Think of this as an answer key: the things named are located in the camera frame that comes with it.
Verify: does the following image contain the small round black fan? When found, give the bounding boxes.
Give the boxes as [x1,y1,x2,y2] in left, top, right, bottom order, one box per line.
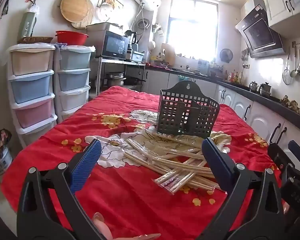
[219,49,233,63]

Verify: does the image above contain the green perforated utensil basket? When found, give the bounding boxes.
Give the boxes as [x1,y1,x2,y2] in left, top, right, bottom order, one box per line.
[156,80,220,139]

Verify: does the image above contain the silver microwave oven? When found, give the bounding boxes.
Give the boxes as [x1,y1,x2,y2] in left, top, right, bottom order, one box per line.
[86,30,131,60]

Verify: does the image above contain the person's left hand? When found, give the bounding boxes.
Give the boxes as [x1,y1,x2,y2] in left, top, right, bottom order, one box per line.
[92,212,162,240]

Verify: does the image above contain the white round hanging lid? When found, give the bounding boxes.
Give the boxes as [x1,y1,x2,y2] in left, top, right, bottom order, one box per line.
[99,2,115,22]

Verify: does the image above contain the white printed bucket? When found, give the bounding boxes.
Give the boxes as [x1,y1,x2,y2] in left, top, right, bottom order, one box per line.
[0,147,14,177]

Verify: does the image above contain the metal shelf rack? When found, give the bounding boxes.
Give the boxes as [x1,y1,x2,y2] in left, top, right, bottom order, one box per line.
[95,56,147,97]

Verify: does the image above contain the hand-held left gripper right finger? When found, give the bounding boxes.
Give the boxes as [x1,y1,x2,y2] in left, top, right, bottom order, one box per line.
[197,137,286,240]

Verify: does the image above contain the red plastic basin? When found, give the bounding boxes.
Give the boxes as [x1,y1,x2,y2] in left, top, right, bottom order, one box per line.
[55,30,89,46]

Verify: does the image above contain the steel teapot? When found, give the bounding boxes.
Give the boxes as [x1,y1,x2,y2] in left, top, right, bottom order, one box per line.
[259,82,272,97]

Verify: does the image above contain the pale cutting board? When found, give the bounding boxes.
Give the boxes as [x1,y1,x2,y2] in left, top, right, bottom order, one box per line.
[161,43,176,65]

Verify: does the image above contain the stacked steel pots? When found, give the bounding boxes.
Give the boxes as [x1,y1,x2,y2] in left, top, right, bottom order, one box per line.
[105,72,127,87]

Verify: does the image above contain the black range hood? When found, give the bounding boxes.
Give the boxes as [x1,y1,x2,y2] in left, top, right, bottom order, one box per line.
[235,0,286,59]

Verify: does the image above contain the dark floral bag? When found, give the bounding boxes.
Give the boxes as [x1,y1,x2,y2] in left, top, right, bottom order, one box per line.
[0,129,12,165]

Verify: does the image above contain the kitchen window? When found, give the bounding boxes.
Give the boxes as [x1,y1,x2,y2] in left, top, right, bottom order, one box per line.
[166,0,218,60]

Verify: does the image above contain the flat wicker basket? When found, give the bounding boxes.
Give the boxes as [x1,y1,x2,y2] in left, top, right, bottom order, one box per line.
[17,36,54,44]

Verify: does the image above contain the pile of dried roots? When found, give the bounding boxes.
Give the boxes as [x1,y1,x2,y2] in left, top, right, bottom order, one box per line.
[280,95,300,117]

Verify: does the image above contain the black blender jug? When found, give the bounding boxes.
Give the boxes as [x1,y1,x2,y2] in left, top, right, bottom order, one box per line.
[125,30,138,45]

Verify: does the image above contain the grey plastic tray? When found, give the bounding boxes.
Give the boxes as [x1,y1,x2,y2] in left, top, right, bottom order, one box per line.
[86,22,120,33]

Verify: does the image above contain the blue grey drawer tower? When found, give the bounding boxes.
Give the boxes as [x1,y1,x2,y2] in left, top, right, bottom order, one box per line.
[54,45,95,123]

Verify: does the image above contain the woven straw tray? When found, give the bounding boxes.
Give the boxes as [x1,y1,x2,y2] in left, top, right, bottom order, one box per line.
[71,0,95,30]

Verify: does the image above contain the group of condiment bottles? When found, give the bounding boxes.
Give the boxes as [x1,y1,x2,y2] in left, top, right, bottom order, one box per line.
[227,71,243,83]

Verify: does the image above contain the red floral blanket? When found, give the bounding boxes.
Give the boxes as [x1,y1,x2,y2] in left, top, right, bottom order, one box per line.
[0,85,283,240]

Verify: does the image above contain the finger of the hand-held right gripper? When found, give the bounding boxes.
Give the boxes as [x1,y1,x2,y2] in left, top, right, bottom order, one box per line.
[267,142,290,173]
[289,140,300,167]

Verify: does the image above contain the white base cabinets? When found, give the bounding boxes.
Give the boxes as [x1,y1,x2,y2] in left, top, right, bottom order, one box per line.
[142,69,300,155]

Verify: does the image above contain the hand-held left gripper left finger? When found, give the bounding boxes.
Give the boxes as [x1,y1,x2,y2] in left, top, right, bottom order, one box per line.
[16,139,105,240]

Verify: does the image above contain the pale green hanging pouch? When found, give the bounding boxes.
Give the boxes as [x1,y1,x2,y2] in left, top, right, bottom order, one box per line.
[18,5,38,39]

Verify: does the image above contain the black kitchen countertop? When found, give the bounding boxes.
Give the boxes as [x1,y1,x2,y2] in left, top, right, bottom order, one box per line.
[146,64,300,130]

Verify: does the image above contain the pastel multicolour drawer tower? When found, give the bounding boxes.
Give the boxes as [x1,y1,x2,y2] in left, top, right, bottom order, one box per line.
[6,44,58,147]

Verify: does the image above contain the bunch of chopsticks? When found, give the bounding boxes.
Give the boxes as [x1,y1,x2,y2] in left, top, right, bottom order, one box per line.
[124,131,222,195]

